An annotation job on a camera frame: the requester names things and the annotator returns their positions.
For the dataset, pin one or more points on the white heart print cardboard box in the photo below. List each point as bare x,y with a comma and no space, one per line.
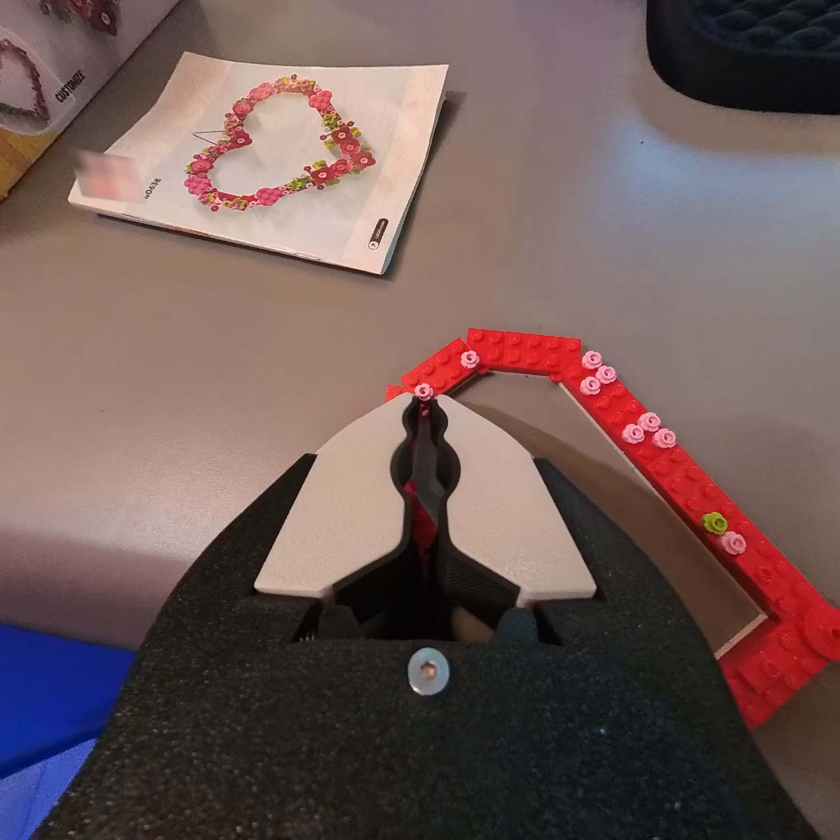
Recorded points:
85,39

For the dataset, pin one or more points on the black textured wrist rest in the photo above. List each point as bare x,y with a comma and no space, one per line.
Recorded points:
754,52

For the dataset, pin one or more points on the cluster of pink flower studs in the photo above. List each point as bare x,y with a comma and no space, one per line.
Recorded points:
649,421

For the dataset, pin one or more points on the grey desk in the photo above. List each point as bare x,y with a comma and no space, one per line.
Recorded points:
262,394

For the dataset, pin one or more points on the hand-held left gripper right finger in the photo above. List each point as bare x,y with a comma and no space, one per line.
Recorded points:
512,512

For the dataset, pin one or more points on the red brick heart frame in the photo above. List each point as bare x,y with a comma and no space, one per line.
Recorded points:
689,472

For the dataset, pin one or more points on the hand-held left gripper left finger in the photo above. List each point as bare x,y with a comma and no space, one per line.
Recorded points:
341,499

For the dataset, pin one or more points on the blue plastic bin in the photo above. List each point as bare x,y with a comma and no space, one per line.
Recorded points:
52,689

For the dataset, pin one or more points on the green flower stud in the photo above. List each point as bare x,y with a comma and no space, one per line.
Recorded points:
714,522

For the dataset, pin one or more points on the white heart print instruction booklet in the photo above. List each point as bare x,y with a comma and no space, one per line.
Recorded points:
197,98

